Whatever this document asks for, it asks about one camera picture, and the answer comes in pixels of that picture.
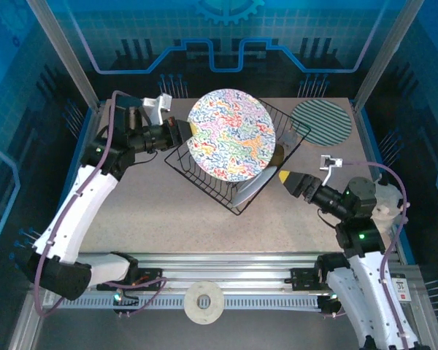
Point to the black connector box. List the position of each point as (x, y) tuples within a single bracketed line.
[(126, 300), (330, 306)]

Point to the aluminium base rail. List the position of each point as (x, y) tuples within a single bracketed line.
[(222, 270)]

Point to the white and black plush toy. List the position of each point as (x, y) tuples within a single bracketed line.
[(388, 204)]

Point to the white label card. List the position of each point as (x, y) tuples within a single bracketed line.
[(402, 289)]

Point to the small clear glass bowl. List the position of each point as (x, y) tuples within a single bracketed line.
[(289, 138)]

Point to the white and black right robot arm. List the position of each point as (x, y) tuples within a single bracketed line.
[(368, 291)]

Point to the white plate with blue rings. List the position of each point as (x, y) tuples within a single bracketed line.
[(253, 189)]

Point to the aluminium frame post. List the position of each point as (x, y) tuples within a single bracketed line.
[(383, 62), (69, 62)]

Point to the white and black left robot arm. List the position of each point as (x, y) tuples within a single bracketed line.
[(76, 211)]

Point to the green striped plate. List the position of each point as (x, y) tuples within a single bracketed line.
[(320, 123)]

